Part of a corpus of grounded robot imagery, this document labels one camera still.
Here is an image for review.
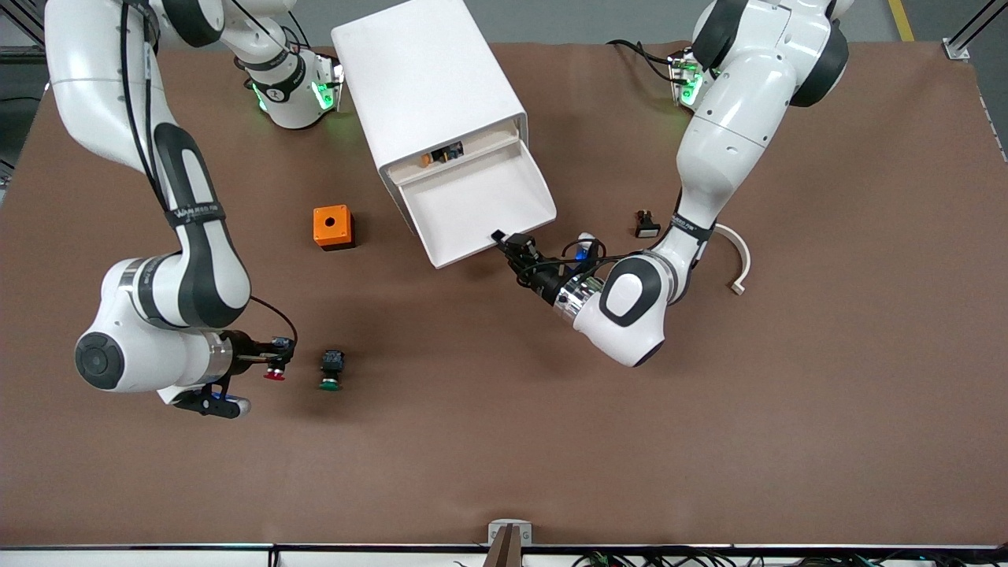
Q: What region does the red push button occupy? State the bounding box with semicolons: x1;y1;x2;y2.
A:
264;337;298;383

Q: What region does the white plastic drawer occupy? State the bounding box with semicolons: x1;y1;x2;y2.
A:
390;130;558;270

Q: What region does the green push button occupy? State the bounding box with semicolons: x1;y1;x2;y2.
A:
319;349;348;392

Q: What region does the white drawer with cutout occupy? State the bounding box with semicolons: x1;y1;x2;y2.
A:
384;120;522;188

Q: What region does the white drawer cabinet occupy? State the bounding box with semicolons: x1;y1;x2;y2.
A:
331;0;529;188

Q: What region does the orange and blue small component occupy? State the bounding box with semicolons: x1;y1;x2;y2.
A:
421;142;465;168

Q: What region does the brown table mat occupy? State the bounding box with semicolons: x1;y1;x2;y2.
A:
0;39;1008;549

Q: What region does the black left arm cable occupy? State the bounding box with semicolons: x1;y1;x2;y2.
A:
542;235;632;286

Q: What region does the orange button enclosure box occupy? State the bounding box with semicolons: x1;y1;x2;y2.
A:
313;205;356;252

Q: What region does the white curved bracket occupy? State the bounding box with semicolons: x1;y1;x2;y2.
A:
711;223;753;297

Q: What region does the white table edge rail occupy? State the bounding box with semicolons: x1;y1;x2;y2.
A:
0;545;1008;567

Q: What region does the black base cable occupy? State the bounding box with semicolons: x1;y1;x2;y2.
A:
606;38;683;84
264;8;341;69

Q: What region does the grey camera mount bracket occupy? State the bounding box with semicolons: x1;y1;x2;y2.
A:
484;519;534;567

